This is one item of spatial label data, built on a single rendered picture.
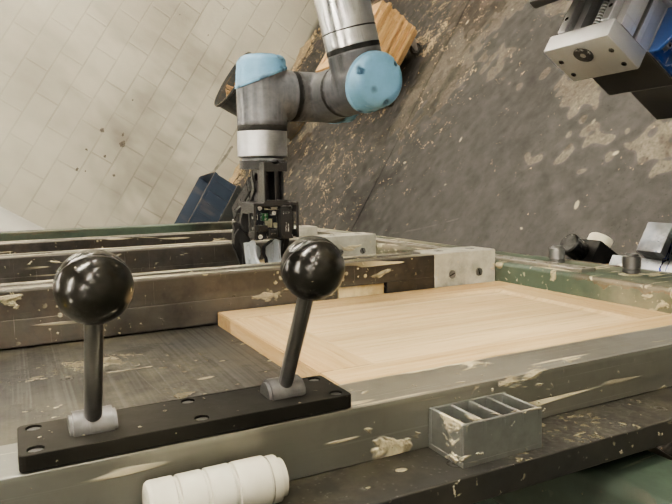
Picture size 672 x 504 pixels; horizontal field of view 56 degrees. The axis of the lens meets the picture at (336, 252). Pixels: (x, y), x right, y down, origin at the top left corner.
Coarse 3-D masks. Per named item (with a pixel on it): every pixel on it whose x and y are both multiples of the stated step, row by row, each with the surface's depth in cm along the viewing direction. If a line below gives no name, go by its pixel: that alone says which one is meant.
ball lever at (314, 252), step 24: (312, 240) 36; (288, 264) 36; (312, 264) 35; (336, 264) 36; (288, 288) 36; (312, 288) 36; (336, 288) 36; (288, 336) 40; (288, 360) 40; (264, 384) 42; (288, 384) 42
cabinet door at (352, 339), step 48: (432, 288) 101; (480, 288) 100; (528, 288) 99; (240, 336) 77; (336, 336) 72; (384, 336) 72; (432, 336) 71; (480, 336) 71; (528, 336) 70; (576, 336) 69; (336, 384) 54
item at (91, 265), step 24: (72, 264) 30; (96, 264) 30; (120, 264) 31; (72, 288) 30; (96, 288) 30; (120, 288) 31; (72, 312) 30; (96, 312) 30; (120, 312) 31; (96, 336) 33; (96, 360) 34; (96, 384) 35; (96, 408) 36; (72, 432) 36; (96, 432) 36
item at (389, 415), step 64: (384, 384) 47; (448, 384) 47; (512, 384) 49; (576, 384) 52; (640, 384) 56; (0, 448) 37; (192, 448) 38; (256, 448) 39; (320, 448) 41; (384, 448) 44
